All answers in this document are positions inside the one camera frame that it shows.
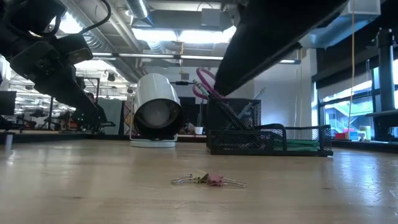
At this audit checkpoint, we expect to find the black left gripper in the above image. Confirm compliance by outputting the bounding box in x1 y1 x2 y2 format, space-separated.
0 30 102 125

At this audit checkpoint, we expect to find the blue grey pencil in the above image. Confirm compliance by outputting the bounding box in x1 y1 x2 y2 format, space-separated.
236 86 267 125

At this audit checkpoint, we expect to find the green sticky note pad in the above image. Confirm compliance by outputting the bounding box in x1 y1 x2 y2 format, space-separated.
273 138 321 152

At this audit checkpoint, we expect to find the black mesh desk organizer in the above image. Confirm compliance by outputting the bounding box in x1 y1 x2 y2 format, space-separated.
206 98 334 157

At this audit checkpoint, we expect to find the black background monitor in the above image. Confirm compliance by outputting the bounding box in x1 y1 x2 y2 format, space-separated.
0 90 17 116

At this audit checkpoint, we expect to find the black vertical pole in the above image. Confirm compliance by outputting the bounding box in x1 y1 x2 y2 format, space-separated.
375 28 396 112

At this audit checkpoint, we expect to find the pale green cylinder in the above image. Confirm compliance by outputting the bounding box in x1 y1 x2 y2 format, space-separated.
359 125 373 141

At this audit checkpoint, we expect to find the grey side desk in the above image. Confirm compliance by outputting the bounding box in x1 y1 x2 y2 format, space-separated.
364 109 398 143

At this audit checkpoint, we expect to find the medium pink binder clip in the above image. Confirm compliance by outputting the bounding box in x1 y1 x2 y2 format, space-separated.
207 172 248 189

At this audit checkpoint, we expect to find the gold binder clip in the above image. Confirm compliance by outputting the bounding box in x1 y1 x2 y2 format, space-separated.
170 172 210 185

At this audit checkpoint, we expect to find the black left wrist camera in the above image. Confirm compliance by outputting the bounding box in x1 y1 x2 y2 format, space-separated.
57 33 94 67

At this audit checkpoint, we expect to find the black aluminium table frame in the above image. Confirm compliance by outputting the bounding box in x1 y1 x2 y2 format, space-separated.
0 130 398 154

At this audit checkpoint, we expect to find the grey short post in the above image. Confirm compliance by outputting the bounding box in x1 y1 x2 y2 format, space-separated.
4 131 16 151

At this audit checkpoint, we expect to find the yellow hanging cord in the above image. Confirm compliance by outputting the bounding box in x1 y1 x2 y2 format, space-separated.
347 0 356 133

